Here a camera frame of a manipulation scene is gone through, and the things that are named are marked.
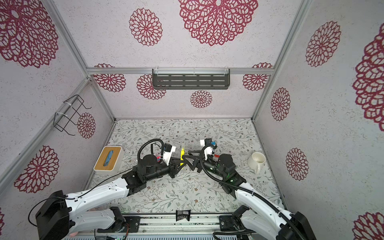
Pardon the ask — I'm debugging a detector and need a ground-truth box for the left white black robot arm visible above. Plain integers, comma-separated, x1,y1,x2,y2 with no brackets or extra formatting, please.
36,155,184,240

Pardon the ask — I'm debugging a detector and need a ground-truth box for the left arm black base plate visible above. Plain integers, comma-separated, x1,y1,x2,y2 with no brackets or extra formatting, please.
97,216,141,234

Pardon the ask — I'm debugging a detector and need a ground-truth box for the white ceramic mug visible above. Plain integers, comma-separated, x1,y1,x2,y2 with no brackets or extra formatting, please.
247,152,267,174

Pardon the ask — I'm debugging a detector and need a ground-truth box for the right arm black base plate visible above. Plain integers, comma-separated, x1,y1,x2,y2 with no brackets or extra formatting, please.
219,214,254,233

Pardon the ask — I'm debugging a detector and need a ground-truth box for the black wire wall rack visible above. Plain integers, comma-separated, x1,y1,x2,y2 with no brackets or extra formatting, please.
53,94,92,136

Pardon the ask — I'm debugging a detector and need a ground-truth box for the small black clip bracket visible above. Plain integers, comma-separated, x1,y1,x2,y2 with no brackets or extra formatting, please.
176,210,191,222

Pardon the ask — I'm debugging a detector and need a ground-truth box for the wooden lid tissue box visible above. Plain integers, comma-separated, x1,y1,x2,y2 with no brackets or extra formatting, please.
94,146,125,176

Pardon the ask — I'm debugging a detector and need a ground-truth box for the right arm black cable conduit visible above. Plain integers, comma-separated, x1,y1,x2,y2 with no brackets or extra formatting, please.
199,145,304,240

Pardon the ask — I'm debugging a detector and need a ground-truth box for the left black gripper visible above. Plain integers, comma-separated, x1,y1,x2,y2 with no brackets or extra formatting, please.
145,157,188,183

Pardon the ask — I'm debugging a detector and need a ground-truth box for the dark grey wall shelf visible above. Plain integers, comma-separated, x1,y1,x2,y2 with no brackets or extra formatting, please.
152,69,231,90

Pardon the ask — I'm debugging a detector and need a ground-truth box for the yellow highlighter pen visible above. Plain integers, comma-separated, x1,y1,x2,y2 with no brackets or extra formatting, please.
180,146,185,160

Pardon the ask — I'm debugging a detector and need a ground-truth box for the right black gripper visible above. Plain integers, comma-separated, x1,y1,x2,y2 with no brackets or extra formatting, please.
184,150,228,181

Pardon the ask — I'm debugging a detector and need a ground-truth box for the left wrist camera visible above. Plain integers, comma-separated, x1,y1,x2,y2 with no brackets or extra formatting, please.
163,144,176,166

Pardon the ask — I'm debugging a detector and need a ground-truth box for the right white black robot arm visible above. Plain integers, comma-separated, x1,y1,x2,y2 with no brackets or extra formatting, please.
183,151,316,240

